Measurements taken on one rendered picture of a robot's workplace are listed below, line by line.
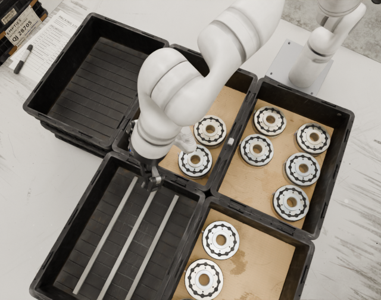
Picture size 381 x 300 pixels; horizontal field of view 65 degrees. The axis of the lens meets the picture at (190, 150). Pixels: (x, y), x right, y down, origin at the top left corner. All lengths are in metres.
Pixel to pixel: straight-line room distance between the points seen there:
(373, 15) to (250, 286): 2.24
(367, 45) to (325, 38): 1.54
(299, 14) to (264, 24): 2.08
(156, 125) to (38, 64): 0.98
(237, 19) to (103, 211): 0.68
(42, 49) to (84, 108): 0.44
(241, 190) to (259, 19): 0.59
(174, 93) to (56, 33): 1.11
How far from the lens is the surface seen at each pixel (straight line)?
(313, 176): 0.95
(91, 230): 0.93
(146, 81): 0.39
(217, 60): 0.39
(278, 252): 0.92
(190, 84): 0.37
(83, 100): 1.07
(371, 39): 2.57
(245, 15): 0.41
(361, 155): 1.23
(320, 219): 0.85
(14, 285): 1.15
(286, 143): 0.99
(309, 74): 1.07
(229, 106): 1.00
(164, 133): 0.45
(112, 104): 1.03
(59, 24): 1.47
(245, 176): 0.92
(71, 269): 0.94
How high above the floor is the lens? 1.71
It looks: 71 degrees down
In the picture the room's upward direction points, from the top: 1 degrees clockwise
